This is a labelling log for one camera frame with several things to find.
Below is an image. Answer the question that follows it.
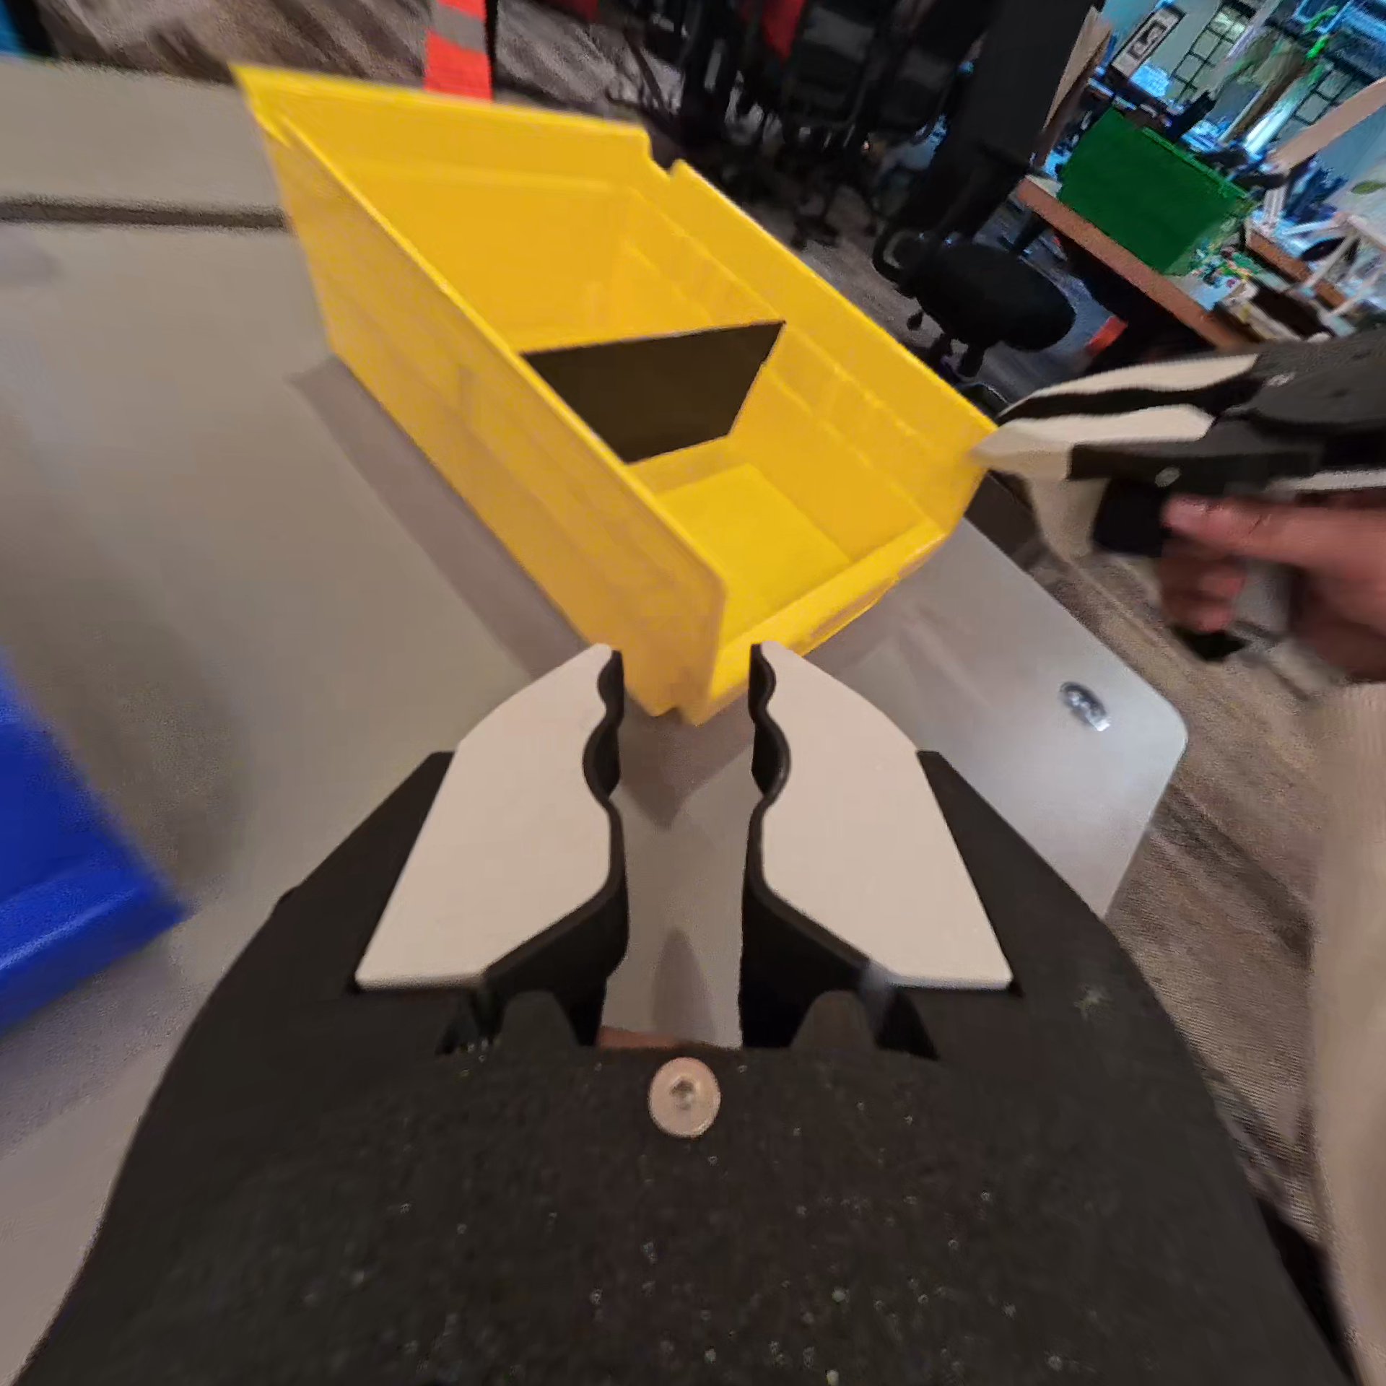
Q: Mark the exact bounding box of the blue plastic bin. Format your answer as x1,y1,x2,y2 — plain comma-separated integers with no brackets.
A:
0,651,192,1035

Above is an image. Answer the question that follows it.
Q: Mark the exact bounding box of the yellow plastic bin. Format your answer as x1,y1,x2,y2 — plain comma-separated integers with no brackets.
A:
230,63,1000,725

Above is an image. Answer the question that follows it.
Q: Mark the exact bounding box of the black bin divider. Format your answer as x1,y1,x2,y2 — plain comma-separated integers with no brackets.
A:
520,319,786,466

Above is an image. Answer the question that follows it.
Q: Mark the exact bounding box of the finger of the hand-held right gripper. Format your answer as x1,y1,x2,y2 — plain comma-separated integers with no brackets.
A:
994,350,1266,428
969,411,1216,486

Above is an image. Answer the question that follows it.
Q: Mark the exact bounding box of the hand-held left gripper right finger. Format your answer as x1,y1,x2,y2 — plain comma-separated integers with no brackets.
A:
740,639,1017,1050

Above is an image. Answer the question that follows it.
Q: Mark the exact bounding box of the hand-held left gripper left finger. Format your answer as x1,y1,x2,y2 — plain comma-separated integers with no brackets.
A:
353,642,632,1048

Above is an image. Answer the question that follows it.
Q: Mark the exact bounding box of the black office chair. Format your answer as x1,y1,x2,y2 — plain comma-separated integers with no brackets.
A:
872,222,1079,382

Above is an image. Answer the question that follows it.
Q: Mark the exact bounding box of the orange reflective vest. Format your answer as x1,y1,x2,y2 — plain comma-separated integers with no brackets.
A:
423,0,500,101

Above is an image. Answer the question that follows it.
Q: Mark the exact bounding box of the person's right hand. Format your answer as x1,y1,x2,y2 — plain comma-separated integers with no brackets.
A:
1157,497,1386,687

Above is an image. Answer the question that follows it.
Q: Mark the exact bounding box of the green plastic bin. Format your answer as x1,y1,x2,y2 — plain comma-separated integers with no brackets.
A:
1056,106,1256,274

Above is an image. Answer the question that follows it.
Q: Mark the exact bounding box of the wooden side table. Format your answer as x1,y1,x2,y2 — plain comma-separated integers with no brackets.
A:
1012,174,1269,354

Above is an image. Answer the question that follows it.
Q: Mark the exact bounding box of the person's right forearm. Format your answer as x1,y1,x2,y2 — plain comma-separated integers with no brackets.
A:
1306,677,1386,1386

